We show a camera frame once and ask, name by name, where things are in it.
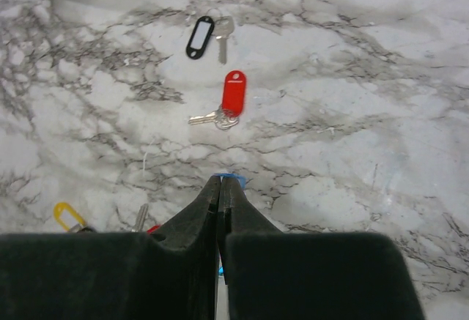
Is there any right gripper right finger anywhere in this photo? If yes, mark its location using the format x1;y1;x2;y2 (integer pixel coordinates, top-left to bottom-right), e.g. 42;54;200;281
224;181;424;319

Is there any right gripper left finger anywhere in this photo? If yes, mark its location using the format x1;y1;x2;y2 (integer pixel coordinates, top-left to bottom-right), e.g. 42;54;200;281
1;176;221;319

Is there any yellow tag key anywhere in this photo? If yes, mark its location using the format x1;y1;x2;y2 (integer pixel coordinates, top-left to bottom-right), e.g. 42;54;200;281
53;201;96;233

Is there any blue tag key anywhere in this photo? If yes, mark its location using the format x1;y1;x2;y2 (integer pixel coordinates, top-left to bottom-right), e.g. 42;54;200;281
215;173;246;283

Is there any red tag key near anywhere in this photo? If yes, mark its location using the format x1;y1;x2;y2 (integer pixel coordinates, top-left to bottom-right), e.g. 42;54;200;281
131;204;160;234

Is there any red tag key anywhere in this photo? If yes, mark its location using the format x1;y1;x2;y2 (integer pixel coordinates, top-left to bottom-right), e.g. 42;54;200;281
188;70;247;130
131;204;160;234

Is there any red tag key far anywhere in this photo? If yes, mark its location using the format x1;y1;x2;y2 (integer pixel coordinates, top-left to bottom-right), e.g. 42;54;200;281
188;70;247;130

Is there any black tag key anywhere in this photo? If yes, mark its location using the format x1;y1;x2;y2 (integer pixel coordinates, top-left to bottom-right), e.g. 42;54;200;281
185;15;235;64

